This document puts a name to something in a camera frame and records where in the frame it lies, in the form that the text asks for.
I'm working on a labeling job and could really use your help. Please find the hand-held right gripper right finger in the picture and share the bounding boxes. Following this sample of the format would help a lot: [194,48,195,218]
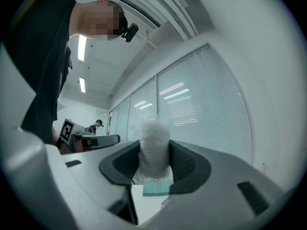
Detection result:
[139,139,288,230]

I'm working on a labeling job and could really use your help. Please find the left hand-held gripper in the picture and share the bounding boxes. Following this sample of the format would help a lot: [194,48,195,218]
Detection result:
[56,118,121,154]

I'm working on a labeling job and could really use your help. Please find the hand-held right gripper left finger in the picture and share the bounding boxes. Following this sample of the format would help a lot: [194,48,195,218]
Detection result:
[44,139,141,230]

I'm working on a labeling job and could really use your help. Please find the person's left forearm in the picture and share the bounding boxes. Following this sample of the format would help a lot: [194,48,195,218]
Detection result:
[51,126,71,155]

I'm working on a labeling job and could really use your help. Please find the green book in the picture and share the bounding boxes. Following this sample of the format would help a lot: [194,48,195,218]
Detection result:
[142,177,174,197]

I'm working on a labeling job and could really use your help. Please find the white table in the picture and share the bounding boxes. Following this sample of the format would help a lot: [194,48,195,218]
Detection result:
[130,184,169,225]

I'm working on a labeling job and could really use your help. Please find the white window blinds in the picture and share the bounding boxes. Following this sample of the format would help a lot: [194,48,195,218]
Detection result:
[109,44,254,165]

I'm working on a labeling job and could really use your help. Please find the person's black shirt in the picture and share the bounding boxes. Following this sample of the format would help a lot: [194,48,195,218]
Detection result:
[4,0,78,146]

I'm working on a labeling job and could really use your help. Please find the person's head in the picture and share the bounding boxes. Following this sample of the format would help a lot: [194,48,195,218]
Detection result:
[69,0,128,42]

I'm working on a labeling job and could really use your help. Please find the black head camera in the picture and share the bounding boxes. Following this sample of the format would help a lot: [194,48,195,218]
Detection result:
[120,23,140,43]

